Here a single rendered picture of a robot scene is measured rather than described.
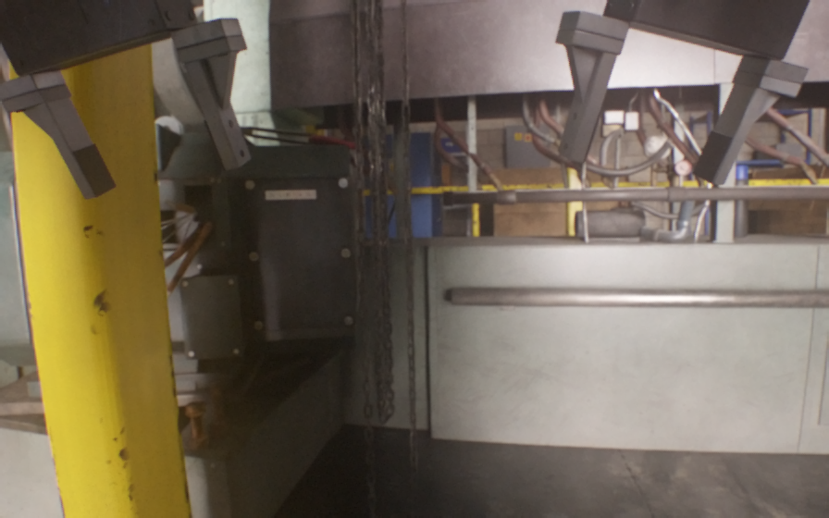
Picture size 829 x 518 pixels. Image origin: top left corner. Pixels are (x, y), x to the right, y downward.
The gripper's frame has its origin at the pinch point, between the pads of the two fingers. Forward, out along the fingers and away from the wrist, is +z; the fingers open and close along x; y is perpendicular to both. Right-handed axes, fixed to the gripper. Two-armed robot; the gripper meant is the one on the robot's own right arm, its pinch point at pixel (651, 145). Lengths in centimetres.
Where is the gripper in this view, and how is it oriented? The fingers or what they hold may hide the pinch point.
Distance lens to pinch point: 40.3
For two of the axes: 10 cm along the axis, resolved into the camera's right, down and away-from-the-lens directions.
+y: 0.9, 4.9, -8.7
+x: 9.8, 0.9, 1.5
